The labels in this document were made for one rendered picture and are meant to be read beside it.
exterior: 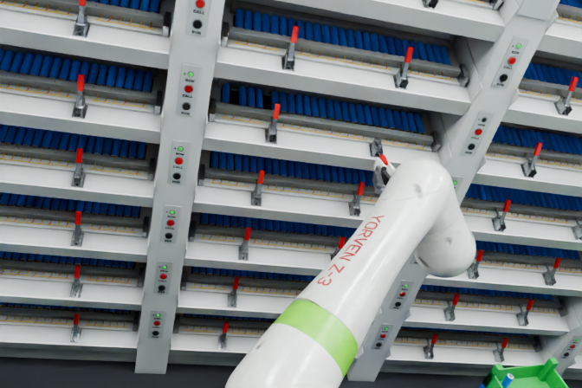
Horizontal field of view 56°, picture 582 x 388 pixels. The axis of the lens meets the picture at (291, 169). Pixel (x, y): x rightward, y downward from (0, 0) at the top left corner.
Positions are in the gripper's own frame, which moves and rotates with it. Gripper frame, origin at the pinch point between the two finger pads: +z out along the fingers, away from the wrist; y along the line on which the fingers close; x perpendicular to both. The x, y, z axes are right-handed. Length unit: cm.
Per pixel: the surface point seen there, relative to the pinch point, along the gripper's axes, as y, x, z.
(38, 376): -80, -86, 19
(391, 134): 3.9, 5.2, 10.9
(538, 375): 56, -51, -11
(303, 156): -18.1, -2.1, 7.1
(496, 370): 38, -45, -16
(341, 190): -3.7, -13.4, 15.1
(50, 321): -78, -71, 25
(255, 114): -30.7, 5.2, 11.8
